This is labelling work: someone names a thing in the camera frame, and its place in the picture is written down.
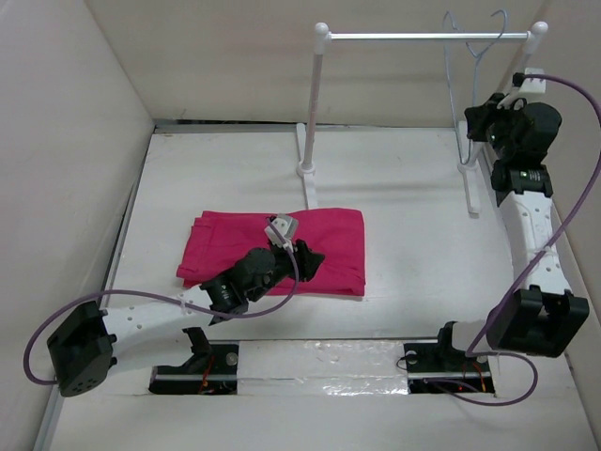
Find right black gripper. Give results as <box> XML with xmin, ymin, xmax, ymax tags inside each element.
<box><xmin>468</xmin><ymin>92</ymin><xmax>527</xmax><ymax>160</ymax></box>

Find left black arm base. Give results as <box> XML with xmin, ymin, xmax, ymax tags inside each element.
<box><xmin>148</xmin><ymin>327</ymin><xmax>239</xmax><ymax>396</ymax></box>

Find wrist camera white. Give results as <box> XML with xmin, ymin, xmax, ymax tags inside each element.
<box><xmin>265</xmin><ymin>214</ymin><xmax>299</xmax><ymax>248</ymax></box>
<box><xmin>511</xmin><ymin>68</ymin><xmax>547</xmax><ymax>102</ymax></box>

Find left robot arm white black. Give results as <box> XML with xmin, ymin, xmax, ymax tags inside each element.
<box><xmin>47</xmin><ymin>240</ymin><xmax>325</xmax><ymax>397</ymax></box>

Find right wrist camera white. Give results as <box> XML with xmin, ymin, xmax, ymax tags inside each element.
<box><xmin>511</xmin><ymin>68</ymin><xmax>547</xmax><ymax>102</ymax></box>

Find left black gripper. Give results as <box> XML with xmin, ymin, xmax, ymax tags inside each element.
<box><xmin>247</xmin><ymin>237</ymin><xmax>322</xmax><ymax>303</ymax></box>

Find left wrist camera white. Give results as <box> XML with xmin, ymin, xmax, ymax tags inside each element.
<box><xmin>265</xmin><ymin>214</ymin><xmax>299</xmax><ymax>248</ymax></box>

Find white clothes rack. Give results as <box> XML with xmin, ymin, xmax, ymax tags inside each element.
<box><xmin>296</xmin><ymin>16</ymin><xmax>548</xmax><ymax>209</ymax></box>

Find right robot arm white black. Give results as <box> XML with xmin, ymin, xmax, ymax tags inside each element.
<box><xmin>434</xmin><ymin>93</ymin><xmax>590</xmax><ymax>370</ymax></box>

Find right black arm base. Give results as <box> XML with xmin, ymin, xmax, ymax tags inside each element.
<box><xmin>396</xmin><ymin>321</ymin><xmax>496</xmax><ymax>395</ymax></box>

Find pink trousers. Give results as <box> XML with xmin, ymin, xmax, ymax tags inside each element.
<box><xmin>176</xmin><ymin>208</ymin><xmax>367</xmax><ymax>299</ymax></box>

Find silver tape strip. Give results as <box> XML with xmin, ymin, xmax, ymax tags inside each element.
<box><xmin>237</xmin><ymin>339</ymin><xmax>408</xmax><ymax>397</ymax></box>

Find blue wire hanger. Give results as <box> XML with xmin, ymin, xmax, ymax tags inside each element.
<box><xmin>442</xmin><ymin>8</ymin><xmax>512</xmax><ymax>165</ymax></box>

